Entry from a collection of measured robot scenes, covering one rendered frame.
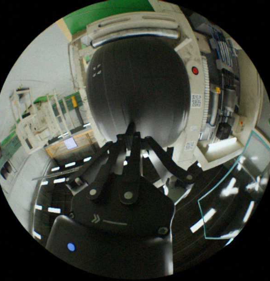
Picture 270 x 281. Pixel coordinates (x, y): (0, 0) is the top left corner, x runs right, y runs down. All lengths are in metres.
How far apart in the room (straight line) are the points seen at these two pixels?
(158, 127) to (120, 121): 0.09
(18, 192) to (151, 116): 11.26
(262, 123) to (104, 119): 0.70
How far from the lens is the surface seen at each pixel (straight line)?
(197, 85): 0.49
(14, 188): 11.08
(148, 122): 0.21
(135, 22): 0.41
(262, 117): 0.62
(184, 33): 0.42
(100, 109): 0.21
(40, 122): 4.59
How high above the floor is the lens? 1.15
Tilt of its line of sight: 33 degrees up
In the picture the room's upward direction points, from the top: 168 degrees clockwise
